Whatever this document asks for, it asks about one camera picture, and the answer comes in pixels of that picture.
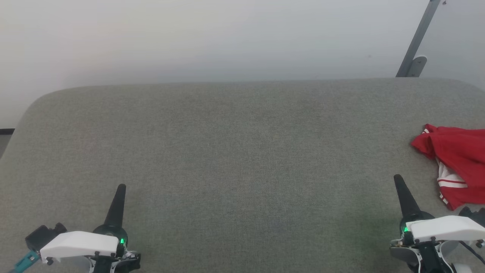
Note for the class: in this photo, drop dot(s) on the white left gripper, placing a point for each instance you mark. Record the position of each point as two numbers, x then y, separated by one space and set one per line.
79 244

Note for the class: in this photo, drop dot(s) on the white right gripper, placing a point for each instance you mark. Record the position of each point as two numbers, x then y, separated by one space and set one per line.
443 227

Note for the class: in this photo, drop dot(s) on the red and white shorts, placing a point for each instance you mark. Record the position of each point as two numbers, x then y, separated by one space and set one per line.
462 151

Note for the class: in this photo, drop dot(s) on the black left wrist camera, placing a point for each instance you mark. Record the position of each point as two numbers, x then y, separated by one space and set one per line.
43 235

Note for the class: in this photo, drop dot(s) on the white pole foot bracket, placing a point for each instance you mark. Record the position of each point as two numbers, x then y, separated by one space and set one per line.
418 66

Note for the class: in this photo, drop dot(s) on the grey metal wall pole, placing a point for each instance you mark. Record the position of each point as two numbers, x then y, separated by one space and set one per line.
416 38

